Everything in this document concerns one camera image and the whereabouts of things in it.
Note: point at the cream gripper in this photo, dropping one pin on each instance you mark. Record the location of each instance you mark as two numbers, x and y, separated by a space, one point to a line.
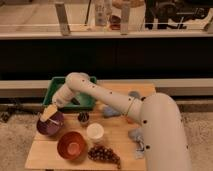
48 112

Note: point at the silver fork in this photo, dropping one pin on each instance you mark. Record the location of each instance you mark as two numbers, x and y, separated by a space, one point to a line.
53 121

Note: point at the grey object near arm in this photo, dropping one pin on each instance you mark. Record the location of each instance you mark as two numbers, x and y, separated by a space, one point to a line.
134 94

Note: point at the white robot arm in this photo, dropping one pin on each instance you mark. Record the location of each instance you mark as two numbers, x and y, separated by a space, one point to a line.
166 146

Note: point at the purple bowl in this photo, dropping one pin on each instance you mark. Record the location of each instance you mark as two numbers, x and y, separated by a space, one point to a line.
48 128

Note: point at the orange bowl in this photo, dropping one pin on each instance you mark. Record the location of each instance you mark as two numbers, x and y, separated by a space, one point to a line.
71 145

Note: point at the green plastic bin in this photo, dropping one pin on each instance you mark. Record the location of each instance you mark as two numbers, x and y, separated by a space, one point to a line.
86 102

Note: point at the small dark cup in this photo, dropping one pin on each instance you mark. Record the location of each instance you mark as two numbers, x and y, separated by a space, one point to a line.
83 118

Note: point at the white cup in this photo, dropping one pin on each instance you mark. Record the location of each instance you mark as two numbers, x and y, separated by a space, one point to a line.
95 131

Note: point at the blue-grey cloth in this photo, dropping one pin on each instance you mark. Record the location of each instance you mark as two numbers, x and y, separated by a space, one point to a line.
109 112

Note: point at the wooden table board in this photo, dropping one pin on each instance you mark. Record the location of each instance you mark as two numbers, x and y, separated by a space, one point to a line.
43 153

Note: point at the bunch of dark grapes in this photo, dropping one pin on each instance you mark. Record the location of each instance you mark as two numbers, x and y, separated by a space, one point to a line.
100 153

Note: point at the grey stuffed toy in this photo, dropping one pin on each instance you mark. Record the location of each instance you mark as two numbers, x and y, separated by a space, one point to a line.
136 136

